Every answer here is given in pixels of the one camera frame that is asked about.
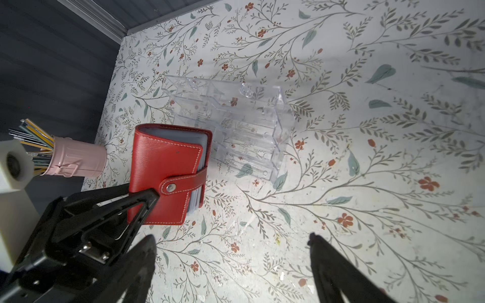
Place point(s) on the clear acrylic organizer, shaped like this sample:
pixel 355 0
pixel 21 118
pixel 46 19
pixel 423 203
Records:
pixel 251 123

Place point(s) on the red leather card holder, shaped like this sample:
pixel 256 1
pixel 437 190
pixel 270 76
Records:
pixel 173 160

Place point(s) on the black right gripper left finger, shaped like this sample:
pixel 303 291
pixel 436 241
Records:
pixel 128 280

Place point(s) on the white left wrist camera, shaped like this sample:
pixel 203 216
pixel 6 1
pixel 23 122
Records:
pixel 18 214

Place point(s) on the pink pencil cup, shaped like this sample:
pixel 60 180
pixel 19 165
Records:
pixel 72 158

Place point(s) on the bundle of coloured pencils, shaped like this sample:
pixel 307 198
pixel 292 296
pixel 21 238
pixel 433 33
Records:
pixel 39 143

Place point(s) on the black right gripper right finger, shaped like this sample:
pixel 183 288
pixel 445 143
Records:
pixel 336 278

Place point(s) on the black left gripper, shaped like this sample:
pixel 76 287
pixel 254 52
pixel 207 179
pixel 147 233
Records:
pixel 75 239

